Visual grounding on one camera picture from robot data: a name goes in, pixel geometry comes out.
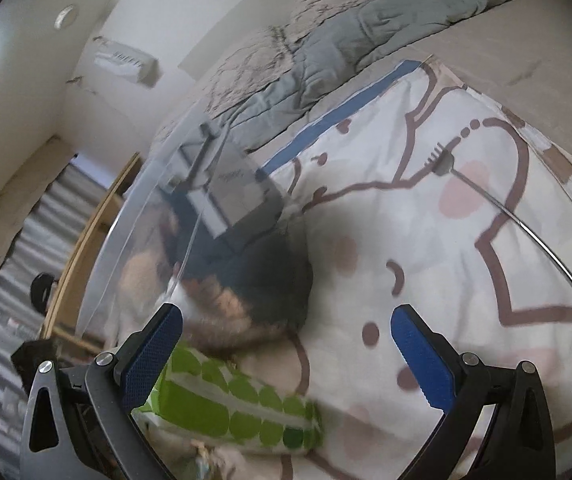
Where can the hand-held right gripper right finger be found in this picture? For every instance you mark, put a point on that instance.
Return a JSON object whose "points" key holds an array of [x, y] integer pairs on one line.
{"points": [[423, 360]]}

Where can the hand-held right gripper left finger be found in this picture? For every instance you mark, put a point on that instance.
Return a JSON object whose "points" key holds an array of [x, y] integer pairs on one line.
{"points": [[151, 355]]}

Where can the green dotted wet wipes pack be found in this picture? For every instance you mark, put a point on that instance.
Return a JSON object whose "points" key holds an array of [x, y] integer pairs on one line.
{"points": [[236, 400]]}

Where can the clear plastic storage bin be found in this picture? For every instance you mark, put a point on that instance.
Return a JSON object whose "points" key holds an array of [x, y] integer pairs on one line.
{"points": [[141, 210]]}

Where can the black visor cap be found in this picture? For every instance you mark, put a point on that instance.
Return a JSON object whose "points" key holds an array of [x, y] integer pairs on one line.
{"points": [[41, 292]]}

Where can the grey curtain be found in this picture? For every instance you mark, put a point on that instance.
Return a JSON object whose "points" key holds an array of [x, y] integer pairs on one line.
{"points": [[26, 250]]}

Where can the crumpled clear plastic bag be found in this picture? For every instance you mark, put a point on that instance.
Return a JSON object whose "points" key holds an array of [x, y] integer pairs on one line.
{"points": [[203, 462]]}

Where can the long wooden shelf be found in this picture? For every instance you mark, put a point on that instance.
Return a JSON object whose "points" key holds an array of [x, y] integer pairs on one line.
{"points": [[91, 220]]}

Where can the cartoon printed blanket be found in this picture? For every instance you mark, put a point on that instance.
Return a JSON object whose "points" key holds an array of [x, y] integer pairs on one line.
{"points": [[415, 210]]}

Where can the beige cartoon curtain valance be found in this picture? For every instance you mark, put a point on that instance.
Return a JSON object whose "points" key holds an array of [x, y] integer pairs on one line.
{"points": [[11, 200]]}

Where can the white hanging paper bag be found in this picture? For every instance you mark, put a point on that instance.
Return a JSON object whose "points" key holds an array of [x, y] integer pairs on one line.
{"points": [[126, 60]]}

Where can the white headboard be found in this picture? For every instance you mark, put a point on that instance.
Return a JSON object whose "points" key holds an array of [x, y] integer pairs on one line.
{"points": [[216, 52]]}

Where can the grey duvet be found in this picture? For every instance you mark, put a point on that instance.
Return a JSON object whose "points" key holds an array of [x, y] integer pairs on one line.
{"points": [[345, 35]]}

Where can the round smoke detector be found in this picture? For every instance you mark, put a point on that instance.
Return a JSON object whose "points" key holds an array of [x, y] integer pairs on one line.
{"points": [[66, 16]]}

